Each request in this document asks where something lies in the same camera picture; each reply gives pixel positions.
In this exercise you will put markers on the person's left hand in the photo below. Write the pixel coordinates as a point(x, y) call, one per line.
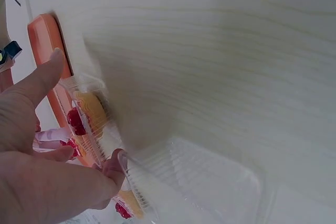
point(39, 182)

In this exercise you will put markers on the person's left thumb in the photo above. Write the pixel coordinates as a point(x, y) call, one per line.
point(42, 77)

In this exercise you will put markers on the clear plastic clamshell box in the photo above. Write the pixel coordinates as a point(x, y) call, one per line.
point(199, 182)

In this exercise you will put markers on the yellow cake with red topping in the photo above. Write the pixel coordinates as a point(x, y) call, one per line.
point(76, 148)
point(128, 204)
point(90, 111)

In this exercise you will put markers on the pink and white packet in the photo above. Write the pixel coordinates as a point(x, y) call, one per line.
point(48, 137)

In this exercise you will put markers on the orange plastic tray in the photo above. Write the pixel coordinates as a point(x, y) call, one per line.
point(46, 37)

